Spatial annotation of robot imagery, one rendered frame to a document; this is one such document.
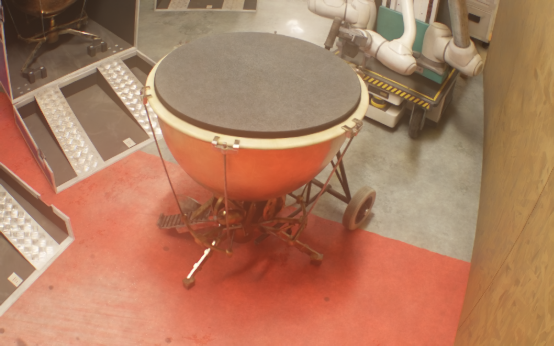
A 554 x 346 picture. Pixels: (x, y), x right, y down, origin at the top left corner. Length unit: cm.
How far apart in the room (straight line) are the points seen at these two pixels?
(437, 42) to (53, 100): 224
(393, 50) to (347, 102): 65
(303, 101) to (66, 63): 211
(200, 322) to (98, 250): 56
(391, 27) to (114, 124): 168
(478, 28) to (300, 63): 325
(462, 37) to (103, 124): 200
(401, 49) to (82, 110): 185
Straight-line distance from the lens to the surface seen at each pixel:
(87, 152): 257
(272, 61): 167
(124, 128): 274
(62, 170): 253
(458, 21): 242
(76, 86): 313
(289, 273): 204
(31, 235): 219
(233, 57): 169
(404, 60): 208
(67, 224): 211
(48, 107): 287
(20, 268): 213
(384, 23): 294
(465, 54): 256
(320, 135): 139
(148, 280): 198
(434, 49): 270
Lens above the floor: 156
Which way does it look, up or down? 38 degrees down
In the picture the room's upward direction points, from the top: 9 degrees clockwise
